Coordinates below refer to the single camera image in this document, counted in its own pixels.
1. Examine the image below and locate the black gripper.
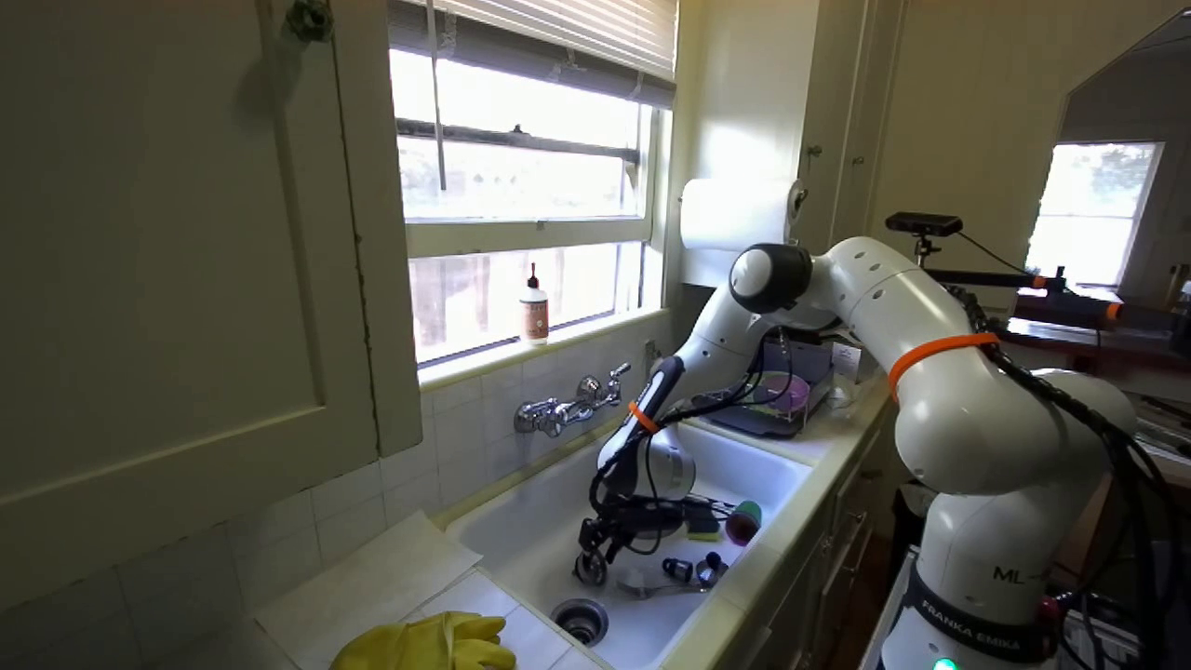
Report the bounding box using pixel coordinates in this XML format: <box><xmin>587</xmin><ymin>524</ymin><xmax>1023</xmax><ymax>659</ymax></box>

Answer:
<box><xmin>574</xmin><ymin>478</ymin><xmax>684</xmax><ymax>585</ymax></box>

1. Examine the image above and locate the metal sink stopper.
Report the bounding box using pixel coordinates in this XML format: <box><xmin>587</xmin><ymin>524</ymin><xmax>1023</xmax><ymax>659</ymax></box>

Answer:
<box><xmin>574</xmin><ymin>555</ymin><xmax>607</xmax><ymax>586</ymax></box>

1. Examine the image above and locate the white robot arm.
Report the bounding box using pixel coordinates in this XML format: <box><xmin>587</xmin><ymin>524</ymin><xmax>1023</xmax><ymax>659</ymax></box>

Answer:
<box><xmin>574</xmin><ymin>238</ymin><xmax>1133</xmax><ymax>670</ymax></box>

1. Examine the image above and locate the small black object in sink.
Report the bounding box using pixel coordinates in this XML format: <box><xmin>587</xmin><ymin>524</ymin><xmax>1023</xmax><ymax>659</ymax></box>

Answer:
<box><xmin>662</xmin><ymin>550</ymin><xmax>729</xmax><ymax>586</ymax></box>

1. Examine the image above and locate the white ceramic sink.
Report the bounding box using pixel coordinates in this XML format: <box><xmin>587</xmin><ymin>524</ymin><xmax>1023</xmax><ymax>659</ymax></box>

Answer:
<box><xmin>450</xmin><ymin>421</ymin><xmax>829</xmax><ymax>670</ymax></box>

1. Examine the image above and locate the dark sponge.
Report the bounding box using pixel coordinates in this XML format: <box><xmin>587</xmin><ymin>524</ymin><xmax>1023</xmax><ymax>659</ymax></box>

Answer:
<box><xmin>684</xmin><ymin>497</ymin><xmax>718</xmax><ymax>537</ymax></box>

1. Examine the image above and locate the green pink scrubber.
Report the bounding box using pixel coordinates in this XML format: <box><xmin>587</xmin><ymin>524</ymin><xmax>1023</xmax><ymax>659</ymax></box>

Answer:
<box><xmin>726</xmin><ymin>497</ymin><xmax>761</xmax><ymax>545</ymax></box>

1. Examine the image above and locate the soap pump bottle on sill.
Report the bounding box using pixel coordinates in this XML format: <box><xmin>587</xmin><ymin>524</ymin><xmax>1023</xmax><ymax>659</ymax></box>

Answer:
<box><xmin>522</xmin><ymin>262</ymin><xmax>552</xmax><ymax>343</ymax></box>

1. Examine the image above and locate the dish drying rack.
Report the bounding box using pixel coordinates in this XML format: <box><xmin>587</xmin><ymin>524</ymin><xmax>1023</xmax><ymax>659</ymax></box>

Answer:
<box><xmin>709</xmin><ymin>336</ymin><xmax>864</xmax><ymax>440</ymax></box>

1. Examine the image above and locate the window with blinds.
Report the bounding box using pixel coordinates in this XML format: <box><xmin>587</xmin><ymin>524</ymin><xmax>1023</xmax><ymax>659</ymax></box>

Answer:
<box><xmin>385</xmin><ymin>0</ymin><xmax>676</xmax><ymax>365</ymax></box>

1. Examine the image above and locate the cream cabinet door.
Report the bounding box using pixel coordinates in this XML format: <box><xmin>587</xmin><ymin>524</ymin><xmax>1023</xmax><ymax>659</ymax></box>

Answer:
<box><xmin>0</xmin><ymin>0</ymin><xmax>420</xmax><ymax>611</ymax></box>

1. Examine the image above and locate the background window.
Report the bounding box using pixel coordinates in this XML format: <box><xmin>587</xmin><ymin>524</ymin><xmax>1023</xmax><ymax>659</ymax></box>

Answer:
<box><xmin>1025</xmin><ymin>141</ymin><xmax>1163</xmax><ymax>285</ymax></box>

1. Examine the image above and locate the chrome sink drain ring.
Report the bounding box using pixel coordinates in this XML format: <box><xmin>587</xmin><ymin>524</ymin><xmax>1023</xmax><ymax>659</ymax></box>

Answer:
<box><xmin>552</xmin><ymin>596</ymin><xmax>612</xmax><ymax>647</ymax></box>

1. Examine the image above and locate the silver kettle black handle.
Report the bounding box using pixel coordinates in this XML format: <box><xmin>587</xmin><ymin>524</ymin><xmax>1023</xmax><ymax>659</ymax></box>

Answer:
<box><xmin>642</xmin><ymin>431</ymin><xmax>694</xmax><ymax>497</ymax></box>

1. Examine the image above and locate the chrome wall faucet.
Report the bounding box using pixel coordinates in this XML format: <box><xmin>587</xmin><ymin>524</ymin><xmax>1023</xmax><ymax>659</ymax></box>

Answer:
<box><xmin>513</xmin><ymin>360</ymin><xmax>627</xmax><ymax>440</ymax></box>

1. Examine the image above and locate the black camera on stand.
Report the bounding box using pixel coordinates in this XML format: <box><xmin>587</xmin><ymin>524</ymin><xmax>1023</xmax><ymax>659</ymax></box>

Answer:
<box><xmin>886</xmin><ymin>212</ymin><xmax>965</xmax><ymax>238</ymax></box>

